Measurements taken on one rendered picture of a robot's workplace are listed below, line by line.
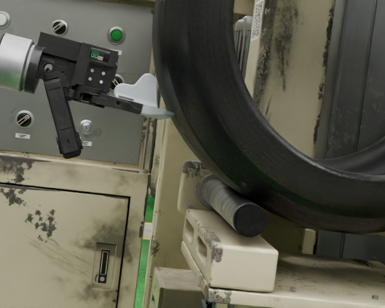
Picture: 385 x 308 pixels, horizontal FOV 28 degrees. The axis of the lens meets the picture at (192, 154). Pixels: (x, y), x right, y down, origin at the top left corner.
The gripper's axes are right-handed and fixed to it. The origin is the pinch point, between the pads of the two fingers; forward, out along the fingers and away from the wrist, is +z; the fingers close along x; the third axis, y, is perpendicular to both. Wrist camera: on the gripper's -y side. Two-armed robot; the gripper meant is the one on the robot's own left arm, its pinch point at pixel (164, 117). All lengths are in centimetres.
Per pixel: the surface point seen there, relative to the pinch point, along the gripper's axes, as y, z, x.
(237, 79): 7.1, 7.0, -12.2
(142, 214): -21, 4, 50
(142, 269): -97, 40, 375
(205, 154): -3.5, 6.3, -6.2
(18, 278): -40, -17, 49
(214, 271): -18.1, 10.6, -10.9
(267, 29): 20.1, 16.1, 26.0
